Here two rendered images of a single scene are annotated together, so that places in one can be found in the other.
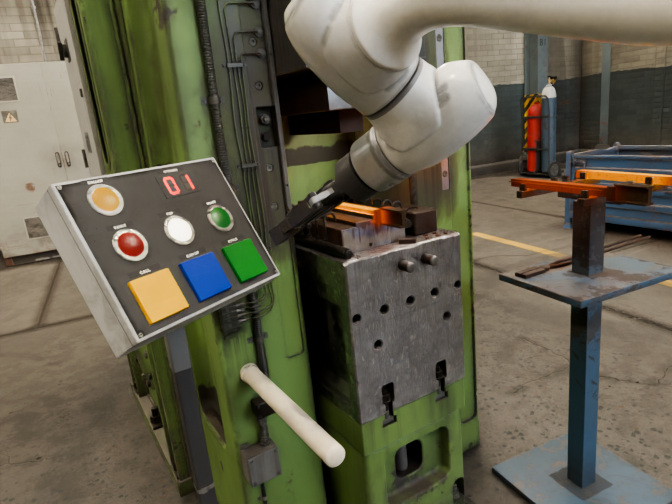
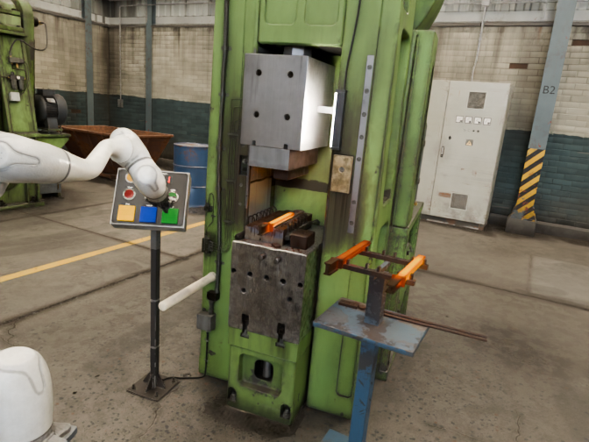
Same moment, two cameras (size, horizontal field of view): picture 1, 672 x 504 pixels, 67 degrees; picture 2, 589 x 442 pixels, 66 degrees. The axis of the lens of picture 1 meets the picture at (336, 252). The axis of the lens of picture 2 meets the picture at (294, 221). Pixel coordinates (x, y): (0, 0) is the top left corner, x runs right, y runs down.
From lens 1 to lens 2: 1.82 m
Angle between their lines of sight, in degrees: 48
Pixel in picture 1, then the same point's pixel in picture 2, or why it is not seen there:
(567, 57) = not seen: outside the picture
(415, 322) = (267, 291)
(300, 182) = (308, 200)
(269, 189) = (238, 195)
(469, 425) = (343, 400)
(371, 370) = (237, 301)
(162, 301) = (124, 215)
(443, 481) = (274, 397)
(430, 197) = (336, 233)
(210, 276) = (148, 215)
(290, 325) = not seen: hidden behind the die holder
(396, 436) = (247, 346)
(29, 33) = not seen: hidden behind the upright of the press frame
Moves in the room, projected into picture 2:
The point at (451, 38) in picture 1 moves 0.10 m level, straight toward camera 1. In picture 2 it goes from (373, 139) to (354, 137)
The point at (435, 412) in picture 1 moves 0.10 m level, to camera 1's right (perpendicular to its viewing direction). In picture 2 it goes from (273, 351) to (287, 360)
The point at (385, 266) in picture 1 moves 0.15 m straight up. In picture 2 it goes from (253, 252) to (255, 221)
